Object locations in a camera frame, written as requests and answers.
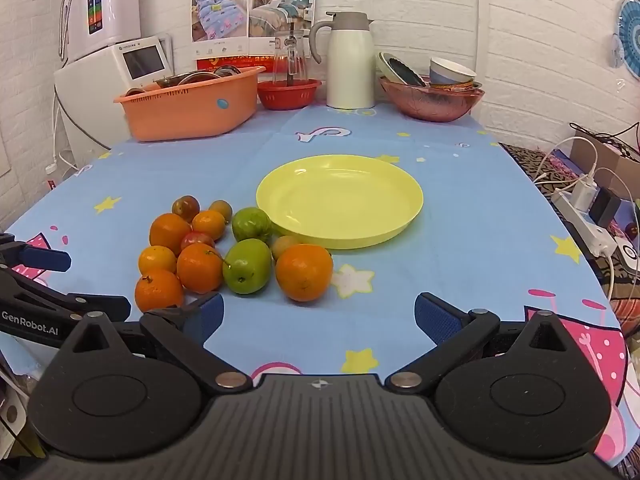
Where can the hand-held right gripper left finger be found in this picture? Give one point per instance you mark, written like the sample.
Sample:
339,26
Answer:
207,312

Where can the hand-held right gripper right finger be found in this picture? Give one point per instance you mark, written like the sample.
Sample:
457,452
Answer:
435,315

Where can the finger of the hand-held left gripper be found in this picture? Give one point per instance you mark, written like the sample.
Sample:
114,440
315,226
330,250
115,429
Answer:
45,259
65,300

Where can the orange with stem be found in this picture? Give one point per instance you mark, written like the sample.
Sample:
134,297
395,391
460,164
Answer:
199,269

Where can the green fruit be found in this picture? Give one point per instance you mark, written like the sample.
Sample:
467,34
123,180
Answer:
251,224
246,267

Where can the red apple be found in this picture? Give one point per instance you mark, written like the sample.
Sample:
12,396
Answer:
196,240

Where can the small orange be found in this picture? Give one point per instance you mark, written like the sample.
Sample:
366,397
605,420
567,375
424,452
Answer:
209,224

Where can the small tan fruit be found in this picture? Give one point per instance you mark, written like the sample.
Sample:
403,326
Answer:
283,246
221,209

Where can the large orange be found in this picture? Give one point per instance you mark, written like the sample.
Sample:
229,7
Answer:
304,272

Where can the red-yellow plum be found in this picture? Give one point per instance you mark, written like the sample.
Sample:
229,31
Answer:
185,208

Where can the yellow plastic plate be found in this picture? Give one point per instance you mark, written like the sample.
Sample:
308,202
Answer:
340,200

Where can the blue printed tablecloth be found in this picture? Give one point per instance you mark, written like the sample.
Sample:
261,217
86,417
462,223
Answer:
450,250

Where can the white appliance with screen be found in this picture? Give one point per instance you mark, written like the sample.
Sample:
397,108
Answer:
95,95

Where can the white power strip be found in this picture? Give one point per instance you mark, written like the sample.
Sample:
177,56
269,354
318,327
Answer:
585,225

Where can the dark patterned cloth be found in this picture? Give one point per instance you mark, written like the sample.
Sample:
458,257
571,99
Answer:
530,162

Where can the metal bowl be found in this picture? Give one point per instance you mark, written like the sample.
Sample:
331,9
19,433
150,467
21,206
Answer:
134,91
227,69
187,79

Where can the white charger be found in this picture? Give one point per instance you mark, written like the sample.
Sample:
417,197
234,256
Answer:
583,192

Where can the black power adapter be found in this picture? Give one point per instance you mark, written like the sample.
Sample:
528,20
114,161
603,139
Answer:
605,207

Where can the white round device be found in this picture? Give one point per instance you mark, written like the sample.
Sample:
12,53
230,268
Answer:
627,255

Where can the orange plastic basket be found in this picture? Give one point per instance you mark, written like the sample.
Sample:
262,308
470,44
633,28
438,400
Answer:
190,110

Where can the pink glass bowl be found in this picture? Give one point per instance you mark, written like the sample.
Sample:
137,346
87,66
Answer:
430,105

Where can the red plastic bowl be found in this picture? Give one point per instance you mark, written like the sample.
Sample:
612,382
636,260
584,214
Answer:
289,96

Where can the cardboard box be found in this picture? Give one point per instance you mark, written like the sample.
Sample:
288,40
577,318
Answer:
612,165

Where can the blue and white cup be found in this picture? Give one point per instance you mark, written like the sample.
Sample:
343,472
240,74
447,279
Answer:
450,72

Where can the white bowl dark inside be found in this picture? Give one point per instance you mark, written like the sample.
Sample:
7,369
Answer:
400,70

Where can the white water purifier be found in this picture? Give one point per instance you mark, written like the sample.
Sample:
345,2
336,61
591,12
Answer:
107,10

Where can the white thermos jug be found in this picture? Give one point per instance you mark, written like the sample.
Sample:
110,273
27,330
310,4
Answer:
350,65

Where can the glass jar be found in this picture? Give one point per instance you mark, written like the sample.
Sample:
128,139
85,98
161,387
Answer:
290,60

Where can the blue paper fan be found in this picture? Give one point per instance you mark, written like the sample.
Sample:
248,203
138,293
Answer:
631,35

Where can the wall poster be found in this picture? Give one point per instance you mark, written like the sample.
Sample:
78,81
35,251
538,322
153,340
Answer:
250,5

